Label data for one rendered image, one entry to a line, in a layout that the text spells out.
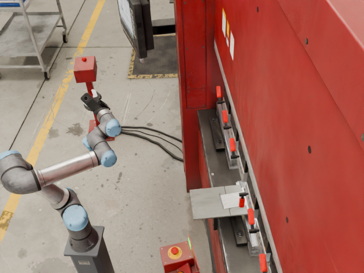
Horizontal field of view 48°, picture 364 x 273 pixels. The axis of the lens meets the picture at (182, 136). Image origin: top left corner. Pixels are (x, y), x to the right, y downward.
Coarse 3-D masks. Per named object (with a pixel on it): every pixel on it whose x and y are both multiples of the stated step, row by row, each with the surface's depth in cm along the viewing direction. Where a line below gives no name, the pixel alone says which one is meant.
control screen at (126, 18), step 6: (120, 0) 260; (126, 0) 242; (120, 6) 267; (126, 6) 248; (120, 12) 273; (126, 12) 253; (126, 18) 259; (126, 24) 265; (132, 30) 251; (132, 36) 257
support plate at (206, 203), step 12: (192, 192) 208; (204, 192) 208; (216, 192) 207; (228, 192) 207; (192, 204) 203; (204, 204) 202; (216, 204) 202; (204, 216) 197; (216, 216) 197; (228, 216) 197
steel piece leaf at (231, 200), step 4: (236, 192) 206; (220, 196) 205; (224, 196) 205; (228, 196) 205; (232, 196) 205; (236, 196) 205; (220, 200) 203; (224, 200) 203; (228, 200) 203; (232, 200) 203; (236, 200) 203; (224, 204) 201; (228, 204) 201; (232, 204) 201; (236, 204) 201; (224, 208) 200; (228, 208) 200
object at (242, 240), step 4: (232, 216) 208; (236, 216) 208; (240, 216) 208; (232, 220) 206; (236, 220) 206; (240, 220) 206; (232, 224) 205; (236, 224) 204; (240, 224) 204; (232, 228) 206; (236, 228) 203; (240, 228) 203; (236, 232) 201; (244, 232) 201; (236, 236) 199; (244, 236) 199; (236, 240) 198; (240, 240) 198; (244, 240) 198; (236, 244) 198; (240, 244) 197; (244, 244) 198
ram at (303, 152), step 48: (240, 0) 155; (240, 48) 164; (288, 48) 104; (240, 96) 174; (288, 96) 108; (288, 144) 112; (336, 144) 80; (288, 192) 117; (336, 192) 83; (288, 240) 122; (336, 240) 85
